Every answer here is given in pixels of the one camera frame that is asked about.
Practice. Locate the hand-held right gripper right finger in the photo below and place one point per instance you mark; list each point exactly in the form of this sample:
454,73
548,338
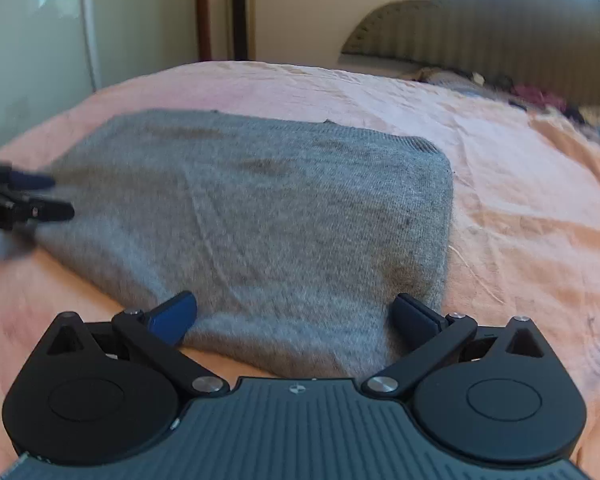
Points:
413,317

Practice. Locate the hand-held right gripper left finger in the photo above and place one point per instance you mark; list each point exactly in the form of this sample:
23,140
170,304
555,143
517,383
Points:
173,317

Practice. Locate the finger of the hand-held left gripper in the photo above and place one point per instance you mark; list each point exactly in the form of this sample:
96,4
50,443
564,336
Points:
30,179
47,211

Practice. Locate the grey sweater with navy sleeves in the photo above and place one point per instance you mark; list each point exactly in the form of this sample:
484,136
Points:
260,220

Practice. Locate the pink bed sheet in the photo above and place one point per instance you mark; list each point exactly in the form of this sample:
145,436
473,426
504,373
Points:
520,240

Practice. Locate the white wardrobe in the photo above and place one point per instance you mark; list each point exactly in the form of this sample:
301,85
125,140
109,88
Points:
35,40

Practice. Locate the striped knit cloth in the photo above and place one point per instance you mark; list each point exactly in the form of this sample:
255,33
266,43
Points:
447,80

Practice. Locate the brown wooden pole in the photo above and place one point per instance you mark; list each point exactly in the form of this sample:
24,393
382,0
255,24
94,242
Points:
203,10

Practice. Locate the magenta cloth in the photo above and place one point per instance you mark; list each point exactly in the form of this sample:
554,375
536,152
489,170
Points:
537,96

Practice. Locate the light crumpled cloth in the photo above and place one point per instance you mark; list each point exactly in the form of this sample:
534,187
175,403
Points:
597,127

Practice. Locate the dark tower appliance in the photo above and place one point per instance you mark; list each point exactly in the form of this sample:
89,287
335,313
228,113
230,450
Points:
240,10

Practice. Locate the olive padded headboard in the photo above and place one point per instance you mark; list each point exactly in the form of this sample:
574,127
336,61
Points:
485,35

